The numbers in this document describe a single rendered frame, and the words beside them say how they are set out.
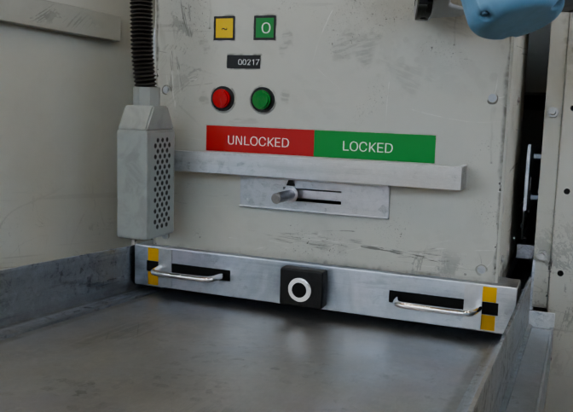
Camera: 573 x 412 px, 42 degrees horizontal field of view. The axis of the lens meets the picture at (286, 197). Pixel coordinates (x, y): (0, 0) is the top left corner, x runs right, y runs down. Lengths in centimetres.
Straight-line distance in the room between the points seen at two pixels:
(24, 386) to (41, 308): 26
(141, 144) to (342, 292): 32
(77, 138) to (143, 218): 26
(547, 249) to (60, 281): 64
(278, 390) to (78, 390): 18
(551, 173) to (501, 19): 49
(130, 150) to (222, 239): 19
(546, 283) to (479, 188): 20
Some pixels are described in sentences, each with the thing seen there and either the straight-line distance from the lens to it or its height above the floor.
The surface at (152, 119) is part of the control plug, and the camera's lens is 98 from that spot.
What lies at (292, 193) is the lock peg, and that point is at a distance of 99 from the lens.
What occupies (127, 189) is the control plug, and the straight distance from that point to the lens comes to 99.
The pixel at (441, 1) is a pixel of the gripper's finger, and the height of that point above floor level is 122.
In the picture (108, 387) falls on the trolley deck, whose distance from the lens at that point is 72.
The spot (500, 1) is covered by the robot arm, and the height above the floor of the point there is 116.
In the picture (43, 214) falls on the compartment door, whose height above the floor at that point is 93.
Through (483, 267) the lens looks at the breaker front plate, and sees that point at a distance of 95.
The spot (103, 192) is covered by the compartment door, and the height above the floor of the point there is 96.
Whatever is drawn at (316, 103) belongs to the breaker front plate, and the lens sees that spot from 98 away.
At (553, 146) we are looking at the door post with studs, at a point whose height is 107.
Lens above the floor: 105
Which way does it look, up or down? 4 degrees down
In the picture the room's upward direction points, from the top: 3 degrees clockwise
